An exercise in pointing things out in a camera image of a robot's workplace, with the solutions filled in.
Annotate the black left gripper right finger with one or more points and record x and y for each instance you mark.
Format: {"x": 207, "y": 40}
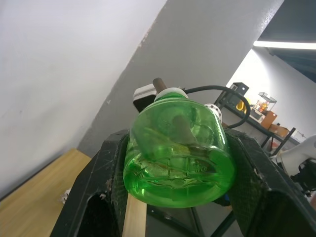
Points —
{"x": 261, "y": 187}

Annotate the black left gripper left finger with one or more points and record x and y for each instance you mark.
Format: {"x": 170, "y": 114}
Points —
{"x": 98, "y": 177}

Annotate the green liquid repellent bottle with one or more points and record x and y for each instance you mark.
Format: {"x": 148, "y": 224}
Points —
{"x": 172, "y": 172}

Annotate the white curved machine part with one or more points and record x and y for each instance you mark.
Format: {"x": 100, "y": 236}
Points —
{"x": 296, "y": 150}

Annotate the black metal shelf rack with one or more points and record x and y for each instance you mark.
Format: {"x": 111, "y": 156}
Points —
{"x": 279, "y": 137}

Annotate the brown cardboard box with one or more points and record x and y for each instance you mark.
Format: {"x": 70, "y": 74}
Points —
{"x": 269, "y": 119}

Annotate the white microwave oven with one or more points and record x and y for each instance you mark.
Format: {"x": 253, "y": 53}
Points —
{"x": 256, "y": 116}

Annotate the glass display box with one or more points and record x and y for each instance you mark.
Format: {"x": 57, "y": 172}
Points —
{"x": 265, "y": 102}

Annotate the yellow coiled item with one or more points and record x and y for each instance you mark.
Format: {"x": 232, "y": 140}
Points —
{"x": 240, "y": 105}

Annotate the black box on shelf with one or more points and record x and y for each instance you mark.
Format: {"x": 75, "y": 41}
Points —
{"x": 239, "y": 88}

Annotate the long ceiling light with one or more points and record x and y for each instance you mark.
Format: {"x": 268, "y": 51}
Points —
{"x": 284, "y": 45}

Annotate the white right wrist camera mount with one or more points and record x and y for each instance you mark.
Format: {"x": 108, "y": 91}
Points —
{"x": 144, "y": 95}

